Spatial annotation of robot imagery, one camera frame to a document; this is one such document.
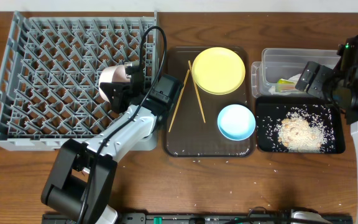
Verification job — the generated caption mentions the white pink bowl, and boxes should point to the white pink bowl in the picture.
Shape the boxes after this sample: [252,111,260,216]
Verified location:
[98,65,131,103]

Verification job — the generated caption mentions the green snack wrapper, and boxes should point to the green snack wrapper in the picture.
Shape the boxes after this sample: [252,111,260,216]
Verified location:
[275,79,296,93]

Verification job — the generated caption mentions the white napkin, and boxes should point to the white napkin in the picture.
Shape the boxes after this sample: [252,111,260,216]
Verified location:
[269,73,301,95]

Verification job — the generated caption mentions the rice and food scraps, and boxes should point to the rice and food scraps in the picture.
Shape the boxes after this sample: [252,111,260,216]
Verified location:
[275,112,328,152]

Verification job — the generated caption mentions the light blue bowl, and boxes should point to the light blue bowl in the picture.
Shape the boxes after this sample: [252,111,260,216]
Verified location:
[217,104,256,141]

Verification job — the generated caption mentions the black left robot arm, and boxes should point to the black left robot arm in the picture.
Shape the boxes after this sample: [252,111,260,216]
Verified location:
[41,62,183,223]

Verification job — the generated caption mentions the clear plastic waste bin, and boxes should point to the clear plastic waste bin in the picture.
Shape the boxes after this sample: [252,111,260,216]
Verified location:
[251,48,340,98]

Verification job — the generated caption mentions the black waste tray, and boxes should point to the black waste tray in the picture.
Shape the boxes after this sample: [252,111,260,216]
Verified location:
[255,96,346,154]

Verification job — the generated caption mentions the wooden chopstick left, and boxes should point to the wooden chopstick left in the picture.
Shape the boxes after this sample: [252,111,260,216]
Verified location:
[168,69,190,133]

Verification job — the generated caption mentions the wooden chopstick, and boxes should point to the wooden chopstick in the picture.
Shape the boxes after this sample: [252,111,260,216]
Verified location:
[168,69,190,133]
[188,60,206,123]

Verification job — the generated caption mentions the grey plastic dish rack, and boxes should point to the grey plastic dish rack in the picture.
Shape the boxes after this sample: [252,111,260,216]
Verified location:
[0,12,160,151]

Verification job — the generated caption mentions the wooden chopstick right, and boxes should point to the wooden chopstick right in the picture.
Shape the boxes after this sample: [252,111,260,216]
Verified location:
[188,60,206,123]

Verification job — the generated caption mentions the dark brown serving tray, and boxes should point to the dark brown serving tray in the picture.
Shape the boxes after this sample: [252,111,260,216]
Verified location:
[163,47,256,157]

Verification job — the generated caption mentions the yellow round plate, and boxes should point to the yellow round plate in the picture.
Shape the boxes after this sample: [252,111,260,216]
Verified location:
[191,47,246,95]

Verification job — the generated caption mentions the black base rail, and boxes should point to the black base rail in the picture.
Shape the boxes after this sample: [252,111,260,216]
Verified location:
[41,207,354,224]

